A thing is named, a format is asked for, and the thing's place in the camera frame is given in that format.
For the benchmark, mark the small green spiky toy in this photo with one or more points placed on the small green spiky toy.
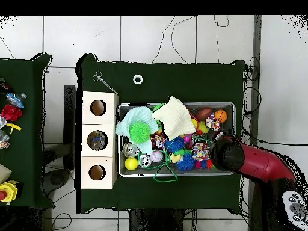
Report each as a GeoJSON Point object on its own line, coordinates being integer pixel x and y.
{"type": "Point", "coordinates": [139, 131]}

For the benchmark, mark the light blue muslin cloth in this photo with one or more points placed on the light blue muslin cloth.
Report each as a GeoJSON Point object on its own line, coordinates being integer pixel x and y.
{"type": "Point", "coordinates": [142, 115]}

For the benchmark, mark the cream knitted cloth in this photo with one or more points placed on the cream knitted cloth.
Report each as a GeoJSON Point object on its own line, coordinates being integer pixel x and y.
{"type": "Point", "coordinates": [175, 118]}

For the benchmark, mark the clear bottle blue label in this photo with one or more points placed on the clear bottle blue label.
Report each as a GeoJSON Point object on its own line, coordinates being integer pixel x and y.
{"type": "Point", "coordinates": [97, 140]}

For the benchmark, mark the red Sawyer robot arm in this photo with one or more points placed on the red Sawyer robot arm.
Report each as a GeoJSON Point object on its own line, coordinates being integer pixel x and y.
{"type": "Point", "coordinates": [259, 163]}

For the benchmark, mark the wooden box with three holes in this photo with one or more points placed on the wooden box with three holes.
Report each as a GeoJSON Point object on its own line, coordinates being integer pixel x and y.
{"type": "Point", "coordinates": [110, 134]}

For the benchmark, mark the blue spiky ball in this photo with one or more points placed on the blue spiky ball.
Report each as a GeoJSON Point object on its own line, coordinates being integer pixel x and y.
{"type": "Point", "coordinates": [174, 144]}

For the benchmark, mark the yellow smiley ball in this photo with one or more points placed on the yellow smiley ball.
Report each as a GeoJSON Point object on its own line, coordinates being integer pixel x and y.
{"type": "Point", "coordinates": [194, 123]}

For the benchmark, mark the plain yellow ball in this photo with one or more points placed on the plain yellow ball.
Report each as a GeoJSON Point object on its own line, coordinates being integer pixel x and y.
{"type": "Point", "coordinates": [131, 163]}

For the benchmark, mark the dark green tablecloth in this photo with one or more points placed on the dark green tablecloth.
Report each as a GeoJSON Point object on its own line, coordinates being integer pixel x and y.
{"type": "Point", "coordinates": [28, 144]}
{"type": "Point", "coordinates": [180, 84]}

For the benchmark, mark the brown football toy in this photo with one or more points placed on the brown football toy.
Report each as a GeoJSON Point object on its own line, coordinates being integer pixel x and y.
{"type": "Point", "coordinates": [203, 113]}

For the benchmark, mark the colourful spotted cloth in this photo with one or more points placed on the colourful spotted cloth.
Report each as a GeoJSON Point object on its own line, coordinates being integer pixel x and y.
{"type": "Point", "coordinates": [213, 121]}

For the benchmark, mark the orange basketball toy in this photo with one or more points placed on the orange basketball toy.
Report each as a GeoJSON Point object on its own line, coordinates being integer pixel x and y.
{"type": "Point", "coordinates": [220, 116]}

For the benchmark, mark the silver scissors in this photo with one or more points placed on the silver scissors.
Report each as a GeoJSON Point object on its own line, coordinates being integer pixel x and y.
{"type": "Point", "coordinates": [103, 81]}

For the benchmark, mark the black upright panel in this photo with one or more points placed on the black upright panel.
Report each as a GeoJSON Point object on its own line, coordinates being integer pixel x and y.
{"type": "Point", "coordinates": [69, 108]}

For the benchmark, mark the yellow plastic piece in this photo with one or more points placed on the yellow plastic piece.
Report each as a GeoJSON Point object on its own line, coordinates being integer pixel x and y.
{"type": "Point", "coordinates": [14, 126]}

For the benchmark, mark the blue and clear packet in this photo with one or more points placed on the blue and clear packet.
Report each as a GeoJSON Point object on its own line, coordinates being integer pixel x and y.
{"type": "Point", "coordinates": [15, 99]}

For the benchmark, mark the red crumpled item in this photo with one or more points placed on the red crumpled item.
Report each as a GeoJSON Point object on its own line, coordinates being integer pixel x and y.
{"type": "Point", "coordinates": [10, 112]}

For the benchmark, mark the clear plastic packet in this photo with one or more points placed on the clear plastic packet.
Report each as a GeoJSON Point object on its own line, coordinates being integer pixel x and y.
{"type": "Point", "coordinates": [4, 140]}

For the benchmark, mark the beige box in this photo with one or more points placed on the beige box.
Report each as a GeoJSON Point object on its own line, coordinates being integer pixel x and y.
{"type": "Point", "coordinates": [4, 173]}

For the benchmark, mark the yellow emergency stop button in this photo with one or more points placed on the yellow emergency stop button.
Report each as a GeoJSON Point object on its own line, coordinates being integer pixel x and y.
{"type": "Point", "coordinates": [8, 191]}

